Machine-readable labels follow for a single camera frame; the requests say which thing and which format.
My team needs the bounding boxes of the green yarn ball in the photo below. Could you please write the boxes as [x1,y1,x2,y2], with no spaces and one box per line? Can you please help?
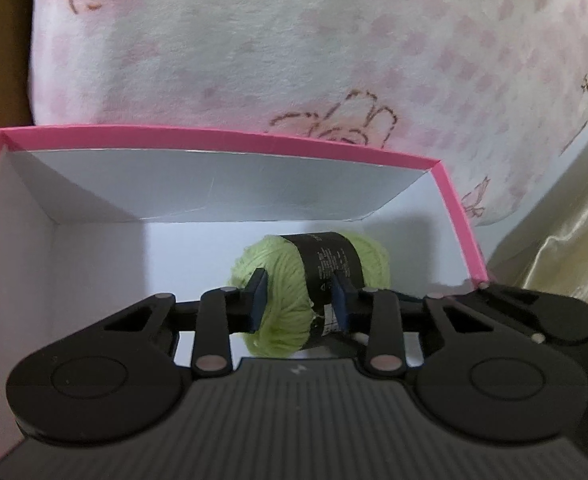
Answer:
[229,232,390,358]

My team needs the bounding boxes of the gold satin curtain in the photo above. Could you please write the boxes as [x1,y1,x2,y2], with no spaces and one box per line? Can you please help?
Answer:
[478,171,588,303]

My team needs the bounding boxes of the pink cardboard box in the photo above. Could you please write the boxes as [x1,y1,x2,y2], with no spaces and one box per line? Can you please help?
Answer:
[0,126,487,456]

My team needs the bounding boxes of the pink checkered pillow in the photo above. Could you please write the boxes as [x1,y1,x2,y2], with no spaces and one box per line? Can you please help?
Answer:
[29,0,588,224]

